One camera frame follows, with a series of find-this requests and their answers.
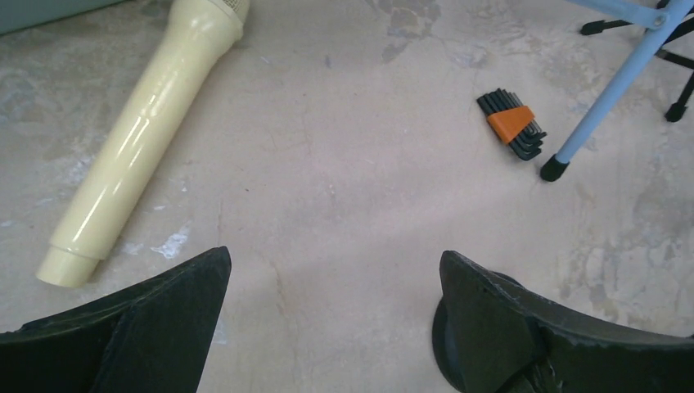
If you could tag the orange black hex key set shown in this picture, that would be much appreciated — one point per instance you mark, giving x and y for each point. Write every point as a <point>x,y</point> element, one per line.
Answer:
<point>513,122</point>

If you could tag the cream yellow microphone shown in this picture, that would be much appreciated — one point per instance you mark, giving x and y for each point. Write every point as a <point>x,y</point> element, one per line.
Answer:
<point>197,34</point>

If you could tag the light blue music stand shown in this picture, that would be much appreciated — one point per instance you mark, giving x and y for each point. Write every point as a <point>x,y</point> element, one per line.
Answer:
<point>658,23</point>

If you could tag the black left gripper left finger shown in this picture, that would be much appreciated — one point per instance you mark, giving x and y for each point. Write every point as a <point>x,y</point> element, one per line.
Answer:
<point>153,336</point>

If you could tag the grey-green plastic toolbox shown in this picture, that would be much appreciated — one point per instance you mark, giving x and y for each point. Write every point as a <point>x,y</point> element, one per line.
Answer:
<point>17,15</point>

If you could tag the black round-base microphone stand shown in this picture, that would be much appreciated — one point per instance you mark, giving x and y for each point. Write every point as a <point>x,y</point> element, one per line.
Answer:
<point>444,349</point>

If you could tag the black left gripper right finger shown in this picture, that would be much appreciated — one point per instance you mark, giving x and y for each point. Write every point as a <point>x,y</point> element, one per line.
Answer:
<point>510,339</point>

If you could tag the black tripod microphone stand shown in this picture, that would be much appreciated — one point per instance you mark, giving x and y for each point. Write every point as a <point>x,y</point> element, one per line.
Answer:
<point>676,111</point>

